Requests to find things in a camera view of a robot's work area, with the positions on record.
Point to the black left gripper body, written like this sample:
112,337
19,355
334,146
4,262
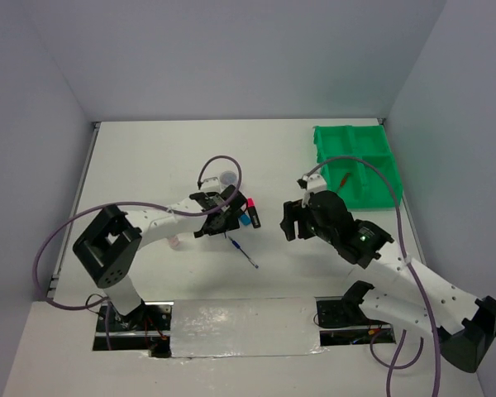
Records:
229,223

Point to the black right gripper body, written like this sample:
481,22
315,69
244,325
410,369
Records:
294,210

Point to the blue ballpoint pen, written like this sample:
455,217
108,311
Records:
241,250

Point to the red ballpoint pen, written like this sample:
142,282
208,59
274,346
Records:
343,182

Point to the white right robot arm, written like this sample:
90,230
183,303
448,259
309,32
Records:
393,289

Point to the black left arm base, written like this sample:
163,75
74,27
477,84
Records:
150,335

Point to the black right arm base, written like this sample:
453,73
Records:
336,328

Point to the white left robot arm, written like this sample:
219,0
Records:
109,244

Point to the blue cap black highlighter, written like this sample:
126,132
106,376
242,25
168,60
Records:
245,219

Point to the pink cap black highlighter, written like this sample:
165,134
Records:
252,212

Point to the clear jar of pins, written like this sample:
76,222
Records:
227,178

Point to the small clear glue bottle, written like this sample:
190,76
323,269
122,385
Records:
173,242

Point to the green compartment organizer tray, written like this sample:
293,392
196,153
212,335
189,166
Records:
375,181

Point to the silver tape sheet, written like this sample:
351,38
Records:
223,328

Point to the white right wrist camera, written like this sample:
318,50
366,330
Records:
312,184

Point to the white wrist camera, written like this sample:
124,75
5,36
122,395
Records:
210,185
312,184

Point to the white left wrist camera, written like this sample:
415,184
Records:
210,185

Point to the left aluminium table rail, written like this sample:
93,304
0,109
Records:
52,286

